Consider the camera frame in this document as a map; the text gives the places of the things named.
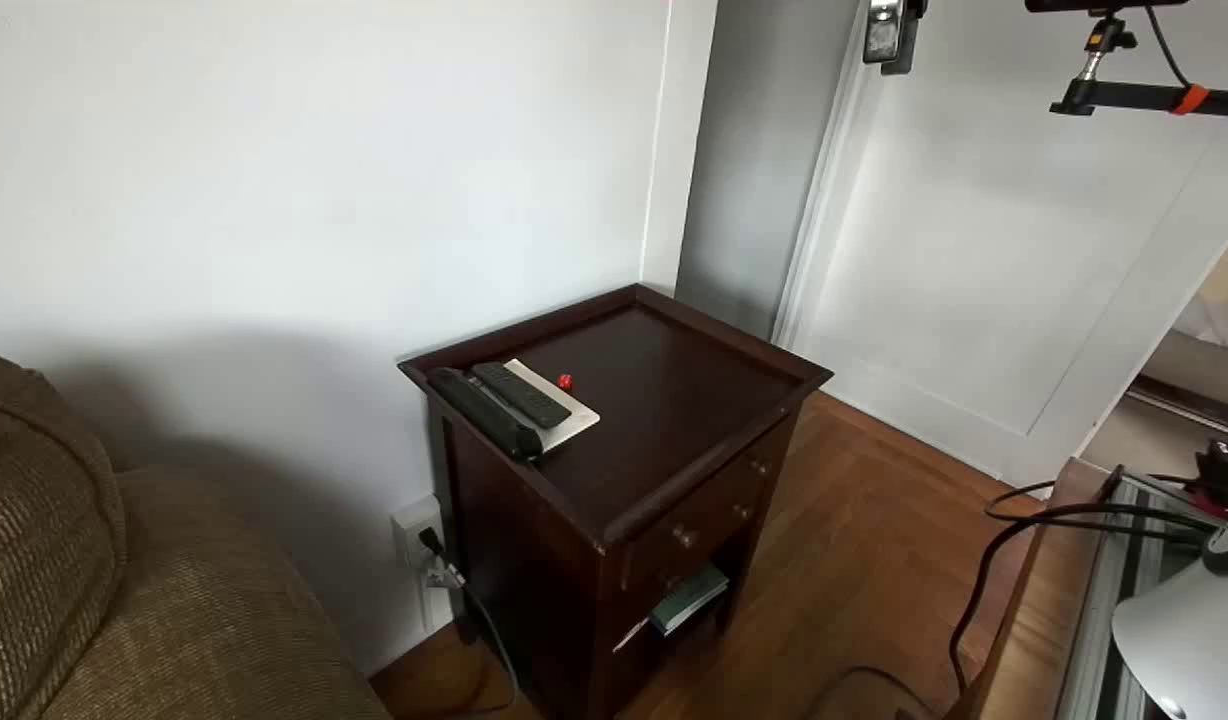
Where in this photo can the white notepad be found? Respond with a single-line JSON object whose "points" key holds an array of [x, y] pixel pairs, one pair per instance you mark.
{"points": [[574, 417]]}

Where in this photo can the white wall outlet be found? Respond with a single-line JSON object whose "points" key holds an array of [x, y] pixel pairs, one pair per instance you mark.
{"points": [[410, 521]]}

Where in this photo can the olive fabric sofa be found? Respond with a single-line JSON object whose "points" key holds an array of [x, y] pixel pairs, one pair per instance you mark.
{"points": [[119, 584]]}

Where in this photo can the grey green box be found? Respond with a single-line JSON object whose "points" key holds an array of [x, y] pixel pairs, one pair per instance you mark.
{"points": [[688, 601]]}

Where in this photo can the grey remote control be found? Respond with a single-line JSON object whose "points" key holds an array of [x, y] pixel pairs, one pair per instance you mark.
{"points": [[520, 397]]}

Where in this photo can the metal drawer knob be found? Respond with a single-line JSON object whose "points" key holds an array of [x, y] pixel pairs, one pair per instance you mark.
{"points": [[683, 538], [742, 509]]}

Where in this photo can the black boom bar orange tape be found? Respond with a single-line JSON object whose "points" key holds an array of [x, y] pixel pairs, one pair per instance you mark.
{"points": [[1133, 99]]}

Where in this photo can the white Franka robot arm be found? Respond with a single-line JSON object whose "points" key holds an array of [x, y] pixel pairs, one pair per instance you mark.
{"points": [[1194, 643]]}

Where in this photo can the dark wooden nightstand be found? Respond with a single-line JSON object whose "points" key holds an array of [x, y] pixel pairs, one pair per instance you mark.
{"points": [[664, 413]]}

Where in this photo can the red black clamp knob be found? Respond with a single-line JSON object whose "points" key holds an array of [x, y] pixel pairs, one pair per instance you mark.
{"points": [[1217, 471]]}

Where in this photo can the aluminium profile frame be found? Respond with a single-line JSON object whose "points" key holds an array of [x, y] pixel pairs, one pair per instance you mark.
{"points": [[1127, 601]]}

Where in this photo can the wooden mounting board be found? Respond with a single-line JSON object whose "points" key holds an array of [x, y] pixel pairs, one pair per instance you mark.
{"points": [[1039, 627]]}

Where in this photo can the long black remote control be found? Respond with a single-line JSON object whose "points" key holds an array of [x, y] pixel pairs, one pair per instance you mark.
{"points": [[487, 413]]}

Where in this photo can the black camera on mount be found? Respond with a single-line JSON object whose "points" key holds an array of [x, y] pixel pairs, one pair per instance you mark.
{"points": [[1106, 24]]}

